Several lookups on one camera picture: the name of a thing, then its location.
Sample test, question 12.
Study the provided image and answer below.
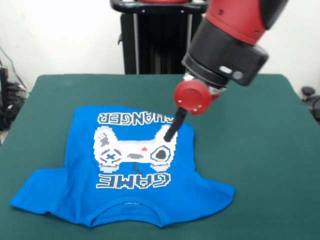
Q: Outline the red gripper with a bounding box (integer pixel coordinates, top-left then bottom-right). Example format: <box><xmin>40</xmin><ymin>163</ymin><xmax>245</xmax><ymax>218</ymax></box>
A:
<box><xmin>163</xmin><ymin>79</ymin><xmax>222</xmax><ymax>142</ymax></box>

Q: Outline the blue shirt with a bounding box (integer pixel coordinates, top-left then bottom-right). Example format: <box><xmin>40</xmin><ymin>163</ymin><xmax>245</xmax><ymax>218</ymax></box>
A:
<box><xmin>9</xmin><ymin>104</ymin><xmax>237</xmax><ymax>228</ymax></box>

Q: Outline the dark green table cloth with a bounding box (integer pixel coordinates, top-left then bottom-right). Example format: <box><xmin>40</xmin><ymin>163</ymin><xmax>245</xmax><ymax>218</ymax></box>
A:
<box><xmin>0</xmin><ymin>73</ymin><xmax>320</xmax><ymax>240</ymax></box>

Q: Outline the black office chair base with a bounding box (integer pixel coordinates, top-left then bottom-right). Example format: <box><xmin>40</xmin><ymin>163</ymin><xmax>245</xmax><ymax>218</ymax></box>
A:
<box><xmin>301</xmin><ymin>86</ymin><xmax>320</xmax><ymax>126</ymax></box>
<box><xmin>0</xmin><ymin>82</ymin><xmax>29</xmax><ymax>131</ymax></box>

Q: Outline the black floor stand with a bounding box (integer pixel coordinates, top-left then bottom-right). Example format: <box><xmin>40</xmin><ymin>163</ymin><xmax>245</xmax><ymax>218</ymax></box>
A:
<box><xmin>0</xmin><ymin>66</ymin><xmax>10</xmax><ymax>111</ymax></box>

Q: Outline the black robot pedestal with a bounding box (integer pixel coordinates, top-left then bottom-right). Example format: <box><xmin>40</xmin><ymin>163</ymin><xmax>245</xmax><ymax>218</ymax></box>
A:
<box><xmin>109</xmin><ymin>0</ymin><xmax>210</xmax><ymax>75</ymax></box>

